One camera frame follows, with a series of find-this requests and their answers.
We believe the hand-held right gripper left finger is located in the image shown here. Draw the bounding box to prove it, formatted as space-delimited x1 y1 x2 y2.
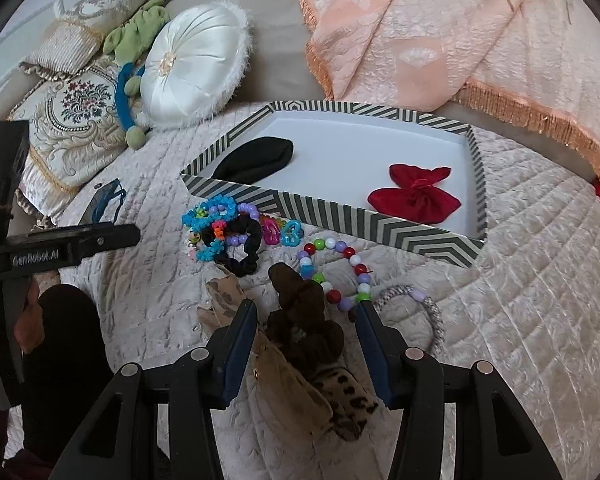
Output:
55 300 258 480

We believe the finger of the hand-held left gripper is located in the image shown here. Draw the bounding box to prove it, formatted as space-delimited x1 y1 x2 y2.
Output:
74 224 141 264

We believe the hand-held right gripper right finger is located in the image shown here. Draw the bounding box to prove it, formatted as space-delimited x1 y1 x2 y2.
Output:
355 301 565 480

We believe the beige bow with bell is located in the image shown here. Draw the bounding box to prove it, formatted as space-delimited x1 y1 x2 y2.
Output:
196 274 333 433

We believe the brown scrunchie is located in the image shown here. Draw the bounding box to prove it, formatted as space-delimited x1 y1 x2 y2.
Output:
266 262 346 377

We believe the multicolour large bead bracelet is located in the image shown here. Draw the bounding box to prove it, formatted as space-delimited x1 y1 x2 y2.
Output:
297 238 374 324

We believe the black scrunchie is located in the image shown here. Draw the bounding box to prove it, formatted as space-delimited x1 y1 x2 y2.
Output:
202 217 264 277

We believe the turquoise bead bracelet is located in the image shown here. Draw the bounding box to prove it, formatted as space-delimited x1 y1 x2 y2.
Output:
180 196 242 264

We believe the orange rainbow bead bracelet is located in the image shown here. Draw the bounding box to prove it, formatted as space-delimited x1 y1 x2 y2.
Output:
187 225 231 262

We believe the pink and blue link bracelet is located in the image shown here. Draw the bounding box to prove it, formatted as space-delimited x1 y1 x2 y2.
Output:
260 214 304 249

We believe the purple bead bracelet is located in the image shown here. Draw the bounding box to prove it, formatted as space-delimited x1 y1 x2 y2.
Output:
225 202 262 250

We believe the striped cardboard tray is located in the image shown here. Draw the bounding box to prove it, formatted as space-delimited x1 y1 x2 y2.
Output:
179 100 490 269

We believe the person's left forearm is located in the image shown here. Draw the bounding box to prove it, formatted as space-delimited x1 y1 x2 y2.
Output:
20 284 116 468

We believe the person's left hand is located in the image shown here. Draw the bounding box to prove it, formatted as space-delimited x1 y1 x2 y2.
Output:
0 280 46 361

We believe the floral embroidered cream pillow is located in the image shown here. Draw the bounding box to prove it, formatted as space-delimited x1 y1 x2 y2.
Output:
7 59 148 223

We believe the cream quilted bedspread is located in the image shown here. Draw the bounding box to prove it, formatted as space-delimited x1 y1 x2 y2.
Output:
55 100 600 480

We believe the black fabric headband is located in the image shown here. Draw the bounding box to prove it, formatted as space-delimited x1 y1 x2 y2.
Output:
214 136 295 186

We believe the beige striped embroidered pillow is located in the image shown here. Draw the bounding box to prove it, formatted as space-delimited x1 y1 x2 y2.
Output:
29 0 175 75

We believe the white round satin pillow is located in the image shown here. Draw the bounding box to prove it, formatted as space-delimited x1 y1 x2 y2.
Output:
139 0 253 129

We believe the green and blue plush toy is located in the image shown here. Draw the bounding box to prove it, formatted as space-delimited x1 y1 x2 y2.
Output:
102 0 175 151

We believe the peach fringed blanket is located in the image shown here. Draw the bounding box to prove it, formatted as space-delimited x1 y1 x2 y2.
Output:
299 0 600 196

